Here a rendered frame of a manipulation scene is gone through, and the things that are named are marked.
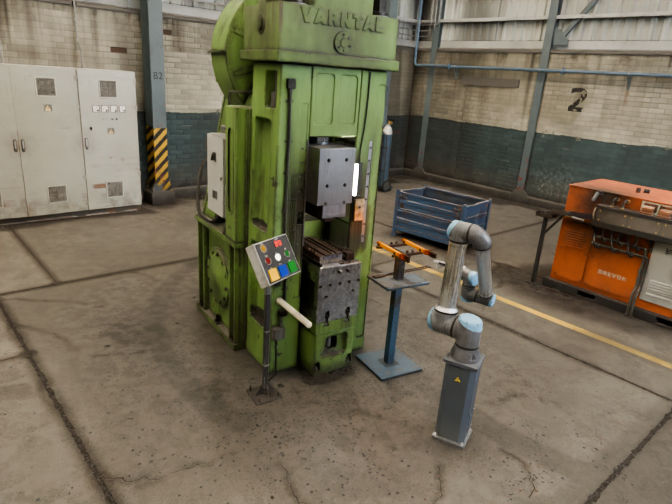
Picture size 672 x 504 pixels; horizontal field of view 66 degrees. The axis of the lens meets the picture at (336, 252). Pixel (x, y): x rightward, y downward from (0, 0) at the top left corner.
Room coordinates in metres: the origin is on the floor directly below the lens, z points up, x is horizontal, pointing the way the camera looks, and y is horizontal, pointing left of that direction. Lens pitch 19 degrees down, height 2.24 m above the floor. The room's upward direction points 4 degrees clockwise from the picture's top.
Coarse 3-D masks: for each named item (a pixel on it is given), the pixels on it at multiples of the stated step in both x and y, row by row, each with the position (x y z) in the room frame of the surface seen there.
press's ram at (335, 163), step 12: (312, 144) 3.73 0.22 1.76; (336, 144) 3.83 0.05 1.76; (312, 156) 3.61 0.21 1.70; (324, 156) 3.55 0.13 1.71; (336, 156) 3.60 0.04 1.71; (348, 156) 3.66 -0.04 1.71; (312, 168) 3.60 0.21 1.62; (324, 168) 3.55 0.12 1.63; (336, 168) 3.61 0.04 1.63; (348, 168) 3.67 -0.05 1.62; (312, 180) 3.59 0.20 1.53; (324, 180) 3.55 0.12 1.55; (336, 180) 3.61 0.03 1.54; (348, 180) 3.67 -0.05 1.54; (312, 192) 3.58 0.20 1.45; (324, 192) 3.56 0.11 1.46; (336, 192) 3.62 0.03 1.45; (348, 192) 3.68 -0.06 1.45; (324, 204) 3.59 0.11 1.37
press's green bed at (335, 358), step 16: (336, 320) 3.59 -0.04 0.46; (352, 320) 3.68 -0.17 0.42; (304, 336) 3.63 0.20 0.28; (320, 336) 3.52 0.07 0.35; (336, 336) 3.67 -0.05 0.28; (352, 336) 3.70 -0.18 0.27; (304, 352) 3.62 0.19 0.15; (320, 352) 3.53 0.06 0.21; (336, 352) 3.64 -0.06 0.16; (304, 368) 3.60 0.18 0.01; (320, 368) 3.53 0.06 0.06; (336, 368) 3.62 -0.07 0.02
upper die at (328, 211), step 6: (306, 204) 3.74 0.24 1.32; (312, 204) 3.67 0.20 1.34; (336, 204) 3.62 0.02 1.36; (342, 204) 3.65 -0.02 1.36; (306, 210) 3.74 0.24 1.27; (312, 210) 3.67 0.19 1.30; (318, 210) 3.60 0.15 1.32; (324, 210) 3.56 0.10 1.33; (330, 210) 3.59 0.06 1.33; (336, 210) 3.62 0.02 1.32; (342, 210) 3.65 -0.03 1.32; (318, 216) 3.60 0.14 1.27; (324, 216) 3.57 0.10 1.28; (330, 216) 3.59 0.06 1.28; (336, 216) 3.62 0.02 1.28; (342, 216) 3.65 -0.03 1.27
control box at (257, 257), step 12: (276, 240) 3.25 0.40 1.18; (288, 240) 3.35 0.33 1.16; (252, 252) 3.07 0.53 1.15; (264, 252) 3.11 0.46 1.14; (276, 252) 3.20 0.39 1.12; (252, 264) 3.07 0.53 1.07; (264, 264) 3.06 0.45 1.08; (276, 264) 3.14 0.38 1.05; (264, 276) 3.02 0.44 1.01; (288, 276) 3.17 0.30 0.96
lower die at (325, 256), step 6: (306, 240) 3.90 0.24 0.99; (318, 240) 3.91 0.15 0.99; (306, 246) 3.78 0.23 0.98; (312, 246) 3.76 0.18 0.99; (318, 246) 3.76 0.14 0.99; (330, 246) 3.78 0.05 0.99; (306, 252) 3.71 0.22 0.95; (312, 252) 3.64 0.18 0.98; (318, 252) 3.65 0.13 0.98; (324, 252) 3.63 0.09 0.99; (330, 252) 3.62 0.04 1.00; (336, 252) 3.64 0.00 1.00; (318, 258) 3.57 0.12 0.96; (324, 258) 3.58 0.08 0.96; (330, 258) 3.61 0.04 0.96; (336, 258) 3.64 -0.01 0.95
